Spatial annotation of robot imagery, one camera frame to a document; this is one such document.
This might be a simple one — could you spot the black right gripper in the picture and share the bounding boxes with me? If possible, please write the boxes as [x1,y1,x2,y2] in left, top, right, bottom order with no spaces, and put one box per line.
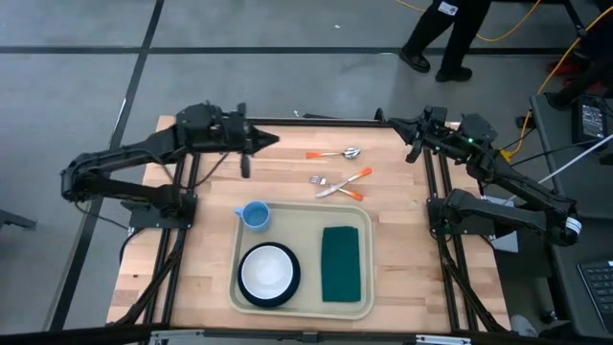
[388,106,456,165]

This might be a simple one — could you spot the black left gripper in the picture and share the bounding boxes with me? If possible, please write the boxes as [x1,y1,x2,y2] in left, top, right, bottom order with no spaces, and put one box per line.
[213,103,281,179]

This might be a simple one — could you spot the orange-handled metal spoon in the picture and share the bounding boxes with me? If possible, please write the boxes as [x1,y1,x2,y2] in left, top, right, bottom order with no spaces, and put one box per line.
[305,147,362,160]

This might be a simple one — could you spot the orange-handled metal fork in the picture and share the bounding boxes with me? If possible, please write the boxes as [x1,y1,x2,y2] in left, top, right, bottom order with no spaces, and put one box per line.
[308,174,365,202]

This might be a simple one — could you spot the orange-handled metal knife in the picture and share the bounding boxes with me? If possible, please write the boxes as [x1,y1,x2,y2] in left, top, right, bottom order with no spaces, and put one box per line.
[315,167,374,199]

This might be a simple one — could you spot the blue plastic mug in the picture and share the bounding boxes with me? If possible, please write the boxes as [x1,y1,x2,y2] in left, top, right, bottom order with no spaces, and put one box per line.
[234,199,272,234]

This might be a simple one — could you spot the dark green cloth napkin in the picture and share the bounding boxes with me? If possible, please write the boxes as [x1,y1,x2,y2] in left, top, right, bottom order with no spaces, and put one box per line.
[320,225,362,304]

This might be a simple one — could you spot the white bowl with dark rim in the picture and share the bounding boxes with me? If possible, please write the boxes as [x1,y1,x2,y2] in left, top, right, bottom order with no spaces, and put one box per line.
[237,241,303,309]

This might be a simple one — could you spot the beige plastic tray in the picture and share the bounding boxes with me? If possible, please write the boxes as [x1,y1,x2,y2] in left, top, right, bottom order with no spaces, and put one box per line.
[226,200,375,321]

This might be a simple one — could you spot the person's legs in black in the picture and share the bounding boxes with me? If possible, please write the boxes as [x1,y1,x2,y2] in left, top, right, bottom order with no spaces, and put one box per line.
[398,0,493,83]

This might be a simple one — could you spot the white paper sheet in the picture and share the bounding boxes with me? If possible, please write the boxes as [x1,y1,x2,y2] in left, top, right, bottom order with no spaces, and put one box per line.
[482,195,520,254]

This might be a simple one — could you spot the grey desk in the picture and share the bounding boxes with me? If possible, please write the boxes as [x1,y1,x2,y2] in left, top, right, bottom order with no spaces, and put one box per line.
[529,93,613,220]
[541,213,613,339]

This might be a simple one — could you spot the black power supply unit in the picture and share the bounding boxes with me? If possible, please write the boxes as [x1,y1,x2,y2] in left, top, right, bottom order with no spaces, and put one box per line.
[571,97,610,150]

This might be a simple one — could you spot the person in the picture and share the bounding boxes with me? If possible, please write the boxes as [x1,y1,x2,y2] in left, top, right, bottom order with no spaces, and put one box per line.
[545,18,613,111]

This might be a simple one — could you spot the silver aluminium extrusion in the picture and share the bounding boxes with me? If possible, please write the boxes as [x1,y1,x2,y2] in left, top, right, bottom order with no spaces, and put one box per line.
[415,333,473,345]
[148,329,205,345]

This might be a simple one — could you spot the small white object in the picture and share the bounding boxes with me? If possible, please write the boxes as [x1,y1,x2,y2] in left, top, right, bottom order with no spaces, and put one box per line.
[510,313,540,338]

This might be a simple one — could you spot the black laptop keyboard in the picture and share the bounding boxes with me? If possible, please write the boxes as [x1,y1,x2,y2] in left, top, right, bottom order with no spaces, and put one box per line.
[577,260,613,334]

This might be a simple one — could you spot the black aluminium table frame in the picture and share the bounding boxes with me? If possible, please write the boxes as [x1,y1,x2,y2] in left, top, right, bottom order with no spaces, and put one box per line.
[0,107,613,345]

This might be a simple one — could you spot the yellow extension cable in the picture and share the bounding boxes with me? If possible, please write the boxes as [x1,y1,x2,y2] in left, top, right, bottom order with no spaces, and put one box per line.
[395,0,542,43]
[495,4,613,163]

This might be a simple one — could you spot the white cable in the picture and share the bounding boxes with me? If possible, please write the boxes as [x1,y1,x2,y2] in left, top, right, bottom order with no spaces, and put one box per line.
[507,133,613,202]

